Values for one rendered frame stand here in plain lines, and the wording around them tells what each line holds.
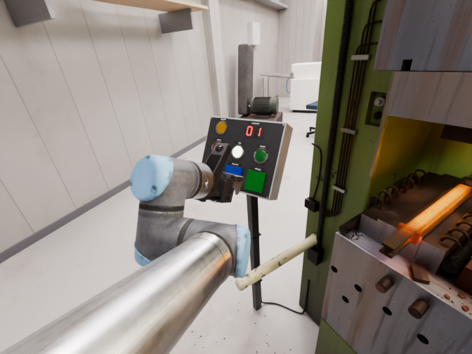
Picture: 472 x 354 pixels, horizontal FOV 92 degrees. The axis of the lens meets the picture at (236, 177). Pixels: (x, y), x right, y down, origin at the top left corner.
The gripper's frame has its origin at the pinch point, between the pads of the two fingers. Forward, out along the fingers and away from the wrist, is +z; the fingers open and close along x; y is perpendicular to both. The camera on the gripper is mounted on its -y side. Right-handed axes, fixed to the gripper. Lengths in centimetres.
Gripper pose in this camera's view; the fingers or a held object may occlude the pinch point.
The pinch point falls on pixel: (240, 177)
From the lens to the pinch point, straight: 74.5
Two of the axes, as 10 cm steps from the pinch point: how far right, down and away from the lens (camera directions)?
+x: 8.4, 2.1, -5.1
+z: 5.0, 0.6, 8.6
